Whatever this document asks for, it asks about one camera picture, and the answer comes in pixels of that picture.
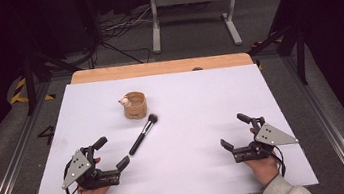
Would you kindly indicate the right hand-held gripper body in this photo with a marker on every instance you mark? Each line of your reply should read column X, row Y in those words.
column 271, row 137

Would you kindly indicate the wooden cup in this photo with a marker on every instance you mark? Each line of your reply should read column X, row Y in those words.
column 136, row 110

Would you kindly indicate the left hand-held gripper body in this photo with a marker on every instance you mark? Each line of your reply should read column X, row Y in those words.
column 82, row 171

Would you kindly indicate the wooden table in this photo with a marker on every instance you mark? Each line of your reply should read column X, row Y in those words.
column 156, row 68

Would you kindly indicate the black makeup brush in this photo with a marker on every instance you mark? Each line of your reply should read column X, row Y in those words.
column 141, row 138

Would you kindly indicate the black tripod stand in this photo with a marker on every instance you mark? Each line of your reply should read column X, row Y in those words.
column 300, row 53
column 30, row 85

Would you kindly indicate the white table sheet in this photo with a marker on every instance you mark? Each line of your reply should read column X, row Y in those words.
column 190, row 125

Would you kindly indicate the yellow black floor tape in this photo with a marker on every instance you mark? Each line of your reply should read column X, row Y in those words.
column 20, row 93
column 267, row 42

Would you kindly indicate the person's right hand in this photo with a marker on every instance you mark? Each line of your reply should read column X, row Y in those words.
column 265, row 168

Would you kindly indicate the small animal figure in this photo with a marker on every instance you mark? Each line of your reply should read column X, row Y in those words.
column 124, row 101

